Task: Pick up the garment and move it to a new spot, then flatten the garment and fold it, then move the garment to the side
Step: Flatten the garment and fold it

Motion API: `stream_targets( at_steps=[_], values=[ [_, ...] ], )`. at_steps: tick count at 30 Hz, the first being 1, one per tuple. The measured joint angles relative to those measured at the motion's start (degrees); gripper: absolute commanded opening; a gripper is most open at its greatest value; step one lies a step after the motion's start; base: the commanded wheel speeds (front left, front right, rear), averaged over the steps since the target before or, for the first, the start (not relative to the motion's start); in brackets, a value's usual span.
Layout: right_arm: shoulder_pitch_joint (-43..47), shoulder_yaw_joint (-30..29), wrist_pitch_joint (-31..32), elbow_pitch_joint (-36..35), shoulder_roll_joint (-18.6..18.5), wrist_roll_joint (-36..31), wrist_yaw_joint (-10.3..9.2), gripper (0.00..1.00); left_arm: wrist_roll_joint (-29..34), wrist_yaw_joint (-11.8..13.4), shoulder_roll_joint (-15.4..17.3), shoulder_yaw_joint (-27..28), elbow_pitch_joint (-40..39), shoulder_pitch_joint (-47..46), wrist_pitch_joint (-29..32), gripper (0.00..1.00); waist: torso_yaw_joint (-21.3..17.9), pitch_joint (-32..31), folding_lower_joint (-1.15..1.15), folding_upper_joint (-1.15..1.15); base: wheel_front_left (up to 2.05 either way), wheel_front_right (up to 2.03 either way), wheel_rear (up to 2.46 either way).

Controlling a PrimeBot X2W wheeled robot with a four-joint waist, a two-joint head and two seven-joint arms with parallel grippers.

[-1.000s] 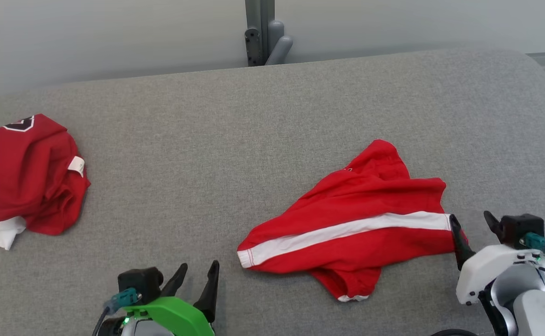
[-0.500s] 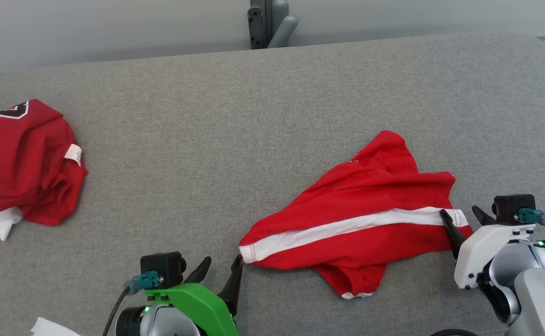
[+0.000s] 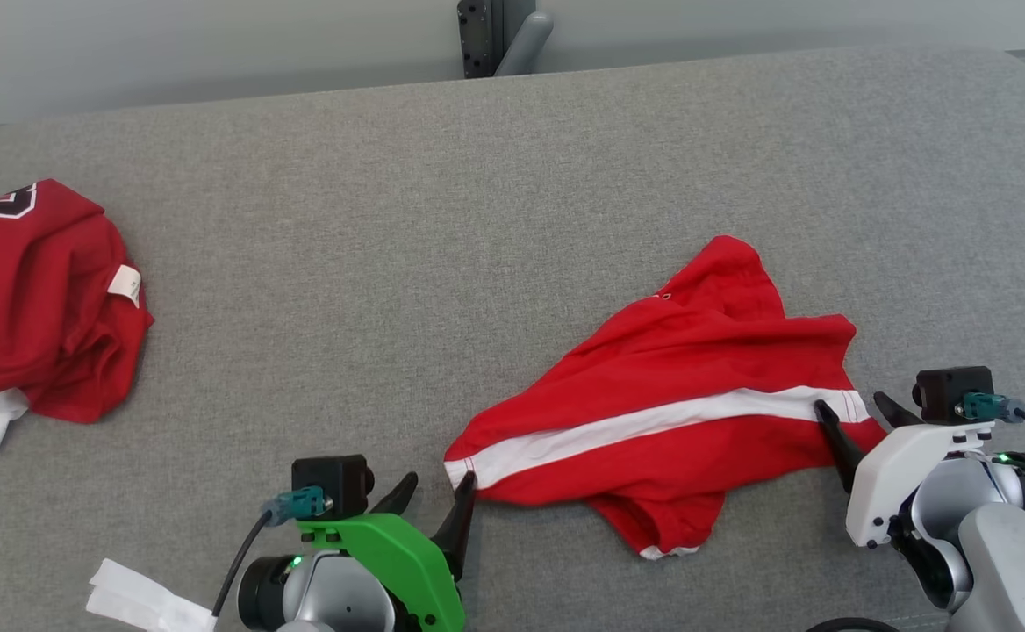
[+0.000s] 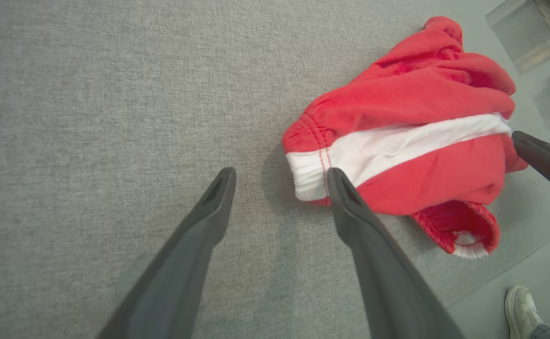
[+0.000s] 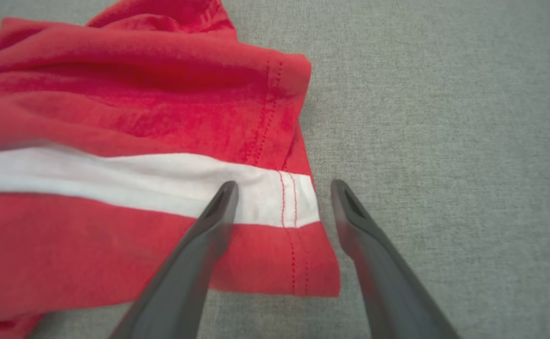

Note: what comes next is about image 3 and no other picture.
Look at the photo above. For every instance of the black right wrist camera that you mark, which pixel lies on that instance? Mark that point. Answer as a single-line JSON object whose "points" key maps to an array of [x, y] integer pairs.
{"points": [[951, 391]]}

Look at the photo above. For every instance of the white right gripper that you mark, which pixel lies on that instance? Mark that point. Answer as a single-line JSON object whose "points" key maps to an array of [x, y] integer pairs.
{"points": [[885, 478]]}

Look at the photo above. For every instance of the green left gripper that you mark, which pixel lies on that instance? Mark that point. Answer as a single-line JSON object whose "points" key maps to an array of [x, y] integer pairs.
{"points": [[407, 562]]}

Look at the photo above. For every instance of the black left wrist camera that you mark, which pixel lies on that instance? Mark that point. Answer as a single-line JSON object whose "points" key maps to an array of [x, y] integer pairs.
{"points": [[333, 483]]}

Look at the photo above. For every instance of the red shorts with white stripe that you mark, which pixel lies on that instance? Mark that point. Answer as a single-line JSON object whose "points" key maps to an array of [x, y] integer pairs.
{"points": [[697, 351]]}

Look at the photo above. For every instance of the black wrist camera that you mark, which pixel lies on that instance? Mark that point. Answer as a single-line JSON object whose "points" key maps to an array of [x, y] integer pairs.
{"points": [[951, 391], [333, 483]]}

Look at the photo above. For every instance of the white paper tag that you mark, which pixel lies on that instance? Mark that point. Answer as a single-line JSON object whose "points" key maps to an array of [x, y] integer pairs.
{"points": [[144, 601]]}

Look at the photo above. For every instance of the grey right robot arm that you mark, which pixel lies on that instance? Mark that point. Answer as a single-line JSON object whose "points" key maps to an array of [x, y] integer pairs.
{"points": [[1004, 544]]}

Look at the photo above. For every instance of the black metal bracket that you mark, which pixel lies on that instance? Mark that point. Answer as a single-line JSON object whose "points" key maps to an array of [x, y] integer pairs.
{"points": [[476, 39]]}

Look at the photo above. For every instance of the red basketball jersey white sleeves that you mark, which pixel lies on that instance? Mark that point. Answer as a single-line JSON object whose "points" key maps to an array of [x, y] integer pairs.
{"points": [[30, 307]]}

